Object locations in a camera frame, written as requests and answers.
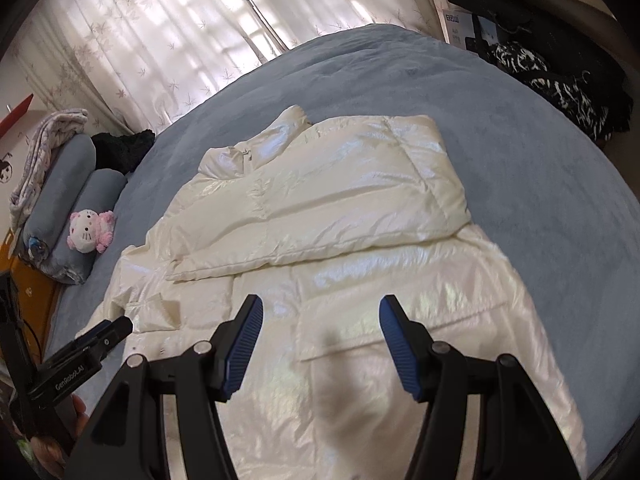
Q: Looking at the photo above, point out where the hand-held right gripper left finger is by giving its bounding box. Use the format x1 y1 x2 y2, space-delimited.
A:
65 294 264 480

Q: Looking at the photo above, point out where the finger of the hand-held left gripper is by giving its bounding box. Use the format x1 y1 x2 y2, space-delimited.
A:
75 315 135 362

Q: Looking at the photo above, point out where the pink and white plush toy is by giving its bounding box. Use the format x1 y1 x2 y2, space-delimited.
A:
67 208 117 254

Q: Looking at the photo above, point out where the white shiny puffer jacket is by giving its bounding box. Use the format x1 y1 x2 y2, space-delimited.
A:
75 105 586 480

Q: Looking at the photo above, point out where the folded patterned quilt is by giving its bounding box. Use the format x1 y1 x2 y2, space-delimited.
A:
10 109 88 231

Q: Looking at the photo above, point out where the person's left hand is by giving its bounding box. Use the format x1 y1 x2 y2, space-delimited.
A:
71 393 92 442

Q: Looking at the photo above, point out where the black white patterned clothing pile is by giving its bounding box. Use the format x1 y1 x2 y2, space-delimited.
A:
445 0 636 136

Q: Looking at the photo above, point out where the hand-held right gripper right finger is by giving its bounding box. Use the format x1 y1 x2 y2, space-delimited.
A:
378 294 583 480

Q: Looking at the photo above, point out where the black and white patterned cloth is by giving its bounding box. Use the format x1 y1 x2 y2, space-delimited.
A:
487 42 611 141

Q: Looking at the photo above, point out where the white leaf-print curtain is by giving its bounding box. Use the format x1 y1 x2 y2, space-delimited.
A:
10 0 446 136

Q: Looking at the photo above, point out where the blue fleece bed blanket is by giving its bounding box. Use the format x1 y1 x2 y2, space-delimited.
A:
42 22 640 480

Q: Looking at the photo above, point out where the black fluffy garment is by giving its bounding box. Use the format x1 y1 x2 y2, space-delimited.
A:
91 129 157 176

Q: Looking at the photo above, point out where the red wall decoration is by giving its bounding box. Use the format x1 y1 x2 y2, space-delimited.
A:
0 94 35 133

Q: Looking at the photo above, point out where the wooden nightstand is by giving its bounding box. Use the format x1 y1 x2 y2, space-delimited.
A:
0 230 61 356

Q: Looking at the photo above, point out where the grey-blue pillow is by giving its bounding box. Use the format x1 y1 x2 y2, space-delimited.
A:
47 169 126 286
22 132 98 257

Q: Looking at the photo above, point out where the white cardboard box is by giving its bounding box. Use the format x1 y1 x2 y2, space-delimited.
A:
440 7 476 51

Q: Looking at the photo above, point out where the black stand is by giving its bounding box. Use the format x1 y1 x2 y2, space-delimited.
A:
0 272 51 441

